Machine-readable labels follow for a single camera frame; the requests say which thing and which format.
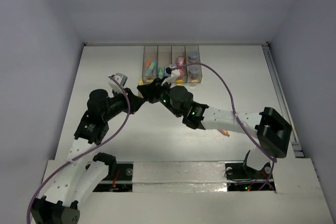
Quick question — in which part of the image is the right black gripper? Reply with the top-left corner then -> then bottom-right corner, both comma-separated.
138,76 -> 182,118

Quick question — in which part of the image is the green highlighter pen bottom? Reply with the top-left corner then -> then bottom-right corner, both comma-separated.
145,62 -> 153,76

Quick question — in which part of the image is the small clear jar blue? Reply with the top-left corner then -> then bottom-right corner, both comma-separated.
188,65 -> 201,77

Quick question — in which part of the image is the blue highlighter pen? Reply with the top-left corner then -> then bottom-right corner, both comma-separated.
152,60 -> 158,76

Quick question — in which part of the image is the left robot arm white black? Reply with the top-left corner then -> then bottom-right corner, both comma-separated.
26,88 -> 145,223

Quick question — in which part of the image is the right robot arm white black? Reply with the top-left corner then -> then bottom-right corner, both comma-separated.
137,78 -> 292,178

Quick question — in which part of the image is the clear bin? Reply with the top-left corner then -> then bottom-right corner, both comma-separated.
172,46 -> 187,83
185,45 -> 203,83
142,46 -> 158,83
157,46 -> 172,78

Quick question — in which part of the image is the orange highlighter pen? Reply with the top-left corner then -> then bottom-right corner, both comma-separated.
218,130 -> 230,137

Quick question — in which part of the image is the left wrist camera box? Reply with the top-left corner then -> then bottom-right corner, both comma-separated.
108,73 -> 128,93

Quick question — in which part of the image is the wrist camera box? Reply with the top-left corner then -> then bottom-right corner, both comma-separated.
161,65 -> 183,86
108,73 -> 128,93

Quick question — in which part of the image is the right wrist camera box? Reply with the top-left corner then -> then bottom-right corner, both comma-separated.
161,65 -> 183,86

